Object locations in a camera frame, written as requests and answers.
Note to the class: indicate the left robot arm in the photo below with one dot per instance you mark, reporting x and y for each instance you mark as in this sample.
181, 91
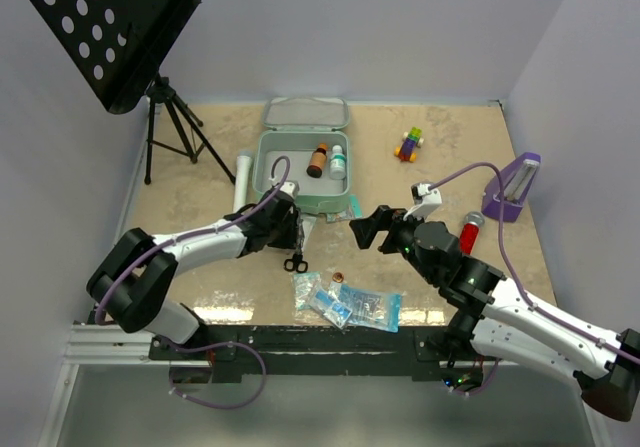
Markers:
132, 282

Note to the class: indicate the red silver flashlight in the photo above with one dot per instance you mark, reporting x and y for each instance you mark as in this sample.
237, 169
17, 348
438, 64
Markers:
472, 224

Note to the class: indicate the clear gauze packet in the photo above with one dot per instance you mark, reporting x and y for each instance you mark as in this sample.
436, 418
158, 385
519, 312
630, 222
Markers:
306, 224

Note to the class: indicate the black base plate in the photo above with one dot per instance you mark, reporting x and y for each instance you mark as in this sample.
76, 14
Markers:
420, 353

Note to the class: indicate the white plastic tube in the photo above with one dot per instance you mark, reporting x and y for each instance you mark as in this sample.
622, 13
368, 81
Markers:
243, 168

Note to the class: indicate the black music stand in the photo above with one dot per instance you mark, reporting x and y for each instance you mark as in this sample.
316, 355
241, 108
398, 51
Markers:
119, 46

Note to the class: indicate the green dotted plaster packet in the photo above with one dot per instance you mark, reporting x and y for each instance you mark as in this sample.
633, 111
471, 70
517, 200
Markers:
304, 284

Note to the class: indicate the purple metronome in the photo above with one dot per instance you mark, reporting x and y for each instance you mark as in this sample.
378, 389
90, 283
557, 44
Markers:
518, 177

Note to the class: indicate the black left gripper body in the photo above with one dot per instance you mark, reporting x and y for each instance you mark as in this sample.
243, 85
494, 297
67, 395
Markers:
285, 234

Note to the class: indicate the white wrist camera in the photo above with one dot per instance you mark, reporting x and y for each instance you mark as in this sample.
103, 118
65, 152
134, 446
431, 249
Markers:
427, 199
287, 187

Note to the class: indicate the teal header small packet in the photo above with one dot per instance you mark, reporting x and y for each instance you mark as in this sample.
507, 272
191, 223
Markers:
351, 212

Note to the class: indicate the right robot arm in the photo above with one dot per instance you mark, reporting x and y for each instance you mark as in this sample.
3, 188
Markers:
498, 319

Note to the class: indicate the colourful toy car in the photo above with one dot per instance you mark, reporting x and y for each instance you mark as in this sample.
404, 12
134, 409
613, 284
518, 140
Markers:
411, 141

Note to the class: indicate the blue white swab packet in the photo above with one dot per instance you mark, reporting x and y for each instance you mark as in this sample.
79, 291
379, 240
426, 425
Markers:
330, 308

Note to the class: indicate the black handled scissors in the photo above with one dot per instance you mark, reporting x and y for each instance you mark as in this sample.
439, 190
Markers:
296, 263

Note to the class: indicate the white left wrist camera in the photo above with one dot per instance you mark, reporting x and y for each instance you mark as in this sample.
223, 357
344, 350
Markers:
287, 187

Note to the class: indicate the brown bottle orange cap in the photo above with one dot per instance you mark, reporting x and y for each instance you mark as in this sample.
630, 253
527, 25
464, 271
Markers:
317, 161

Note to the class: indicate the aluminium rail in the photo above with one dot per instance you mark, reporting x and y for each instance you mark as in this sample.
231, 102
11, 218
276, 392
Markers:
110, 346

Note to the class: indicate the white green label bottle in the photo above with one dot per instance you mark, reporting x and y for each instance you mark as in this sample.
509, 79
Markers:
337, 165

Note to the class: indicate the large blue mask packet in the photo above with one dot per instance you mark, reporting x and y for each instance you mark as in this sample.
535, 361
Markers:
372, 309

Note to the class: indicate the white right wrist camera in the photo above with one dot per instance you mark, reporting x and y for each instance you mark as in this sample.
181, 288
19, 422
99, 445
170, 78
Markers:
427, 199

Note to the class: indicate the mint green medicine case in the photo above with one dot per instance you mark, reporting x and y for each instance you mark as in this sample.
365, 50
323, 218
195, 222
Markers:
294, 127

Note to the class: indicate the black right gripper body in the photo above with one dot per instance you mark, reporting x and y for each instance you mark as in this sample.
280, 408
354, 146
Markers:
400, 236

